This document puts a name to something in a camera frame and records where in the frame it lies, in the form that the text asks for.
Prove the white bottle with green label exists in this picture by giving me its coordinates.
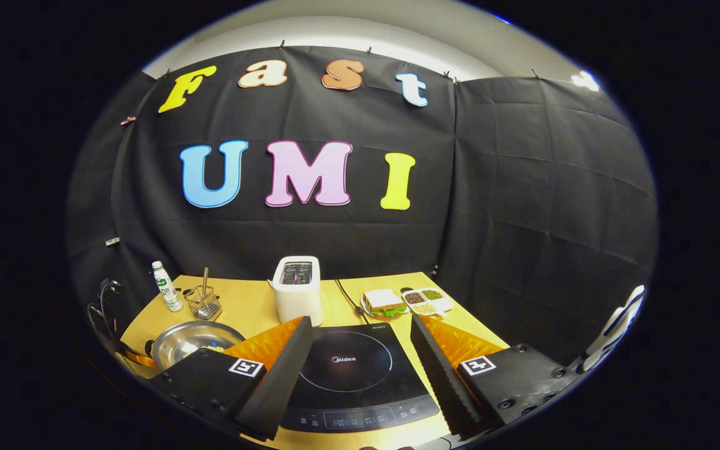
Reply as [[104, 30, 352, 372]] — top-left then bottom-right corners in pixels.
[[151, 261, 184, 313]]

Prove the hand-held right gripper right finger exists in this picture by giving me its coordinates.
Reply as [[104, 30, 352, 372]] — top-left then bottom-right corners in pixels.
[[410, 312, 587, 440]]

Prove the white toaster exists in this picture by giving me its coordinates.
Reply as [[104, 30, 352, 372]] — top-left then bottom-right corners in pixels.
[[271, 256, 324, 327]]

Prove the wire mesh utensil basket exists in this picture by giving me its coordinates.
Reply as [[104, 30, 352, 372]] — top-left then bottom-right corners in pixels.
[[184, 286, 223, 322]]

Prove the white curved object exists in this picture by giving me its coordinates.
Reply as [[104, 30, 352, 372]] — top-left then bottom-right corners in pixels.
[[579, 284, 646, 374]]

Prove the black backdrop cloth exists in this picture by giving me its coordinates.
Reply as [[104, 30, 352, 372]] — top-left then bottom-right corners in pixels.
[[66, 45, 659, 366]]

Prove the row of small cloth clips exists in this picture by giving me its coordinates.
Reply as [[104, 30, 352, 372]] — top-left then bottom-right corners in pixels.
[[159, 40, 543, 83]]

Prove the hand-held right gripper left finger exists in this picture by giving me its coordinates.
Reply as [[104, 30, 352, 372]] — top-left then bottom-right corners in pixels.
[[147, 316, 314, 442]]

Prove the black induction cooktop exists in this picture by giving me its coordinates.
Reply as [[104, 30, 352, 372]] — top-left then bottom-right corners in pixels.
[[279, 323, 441, 433]]

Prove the stainless steel pot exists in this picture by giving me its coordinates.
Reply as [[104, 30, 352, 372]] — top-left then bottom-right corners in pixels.
[[151, 321, 246, 373]]

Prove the white divided bean dish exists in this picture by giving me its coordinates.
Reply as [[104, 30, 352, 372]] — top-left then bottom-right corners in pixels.
[[401, 287, 454, 317]]

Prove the sandwich with lettuce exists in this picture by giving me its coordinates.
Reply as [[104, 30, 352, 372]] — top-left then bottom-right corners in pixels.
[[363, 289, 408, 318]]

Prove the black power cable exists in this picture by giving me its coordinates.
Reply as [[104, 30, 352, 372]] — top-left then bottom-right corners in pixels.
[[334, 279, 367, 316]]

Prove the ceiling light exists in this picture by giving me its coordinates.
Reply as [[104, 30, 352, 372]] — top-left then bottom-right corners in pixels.
[[571, 70, 602, 92]]

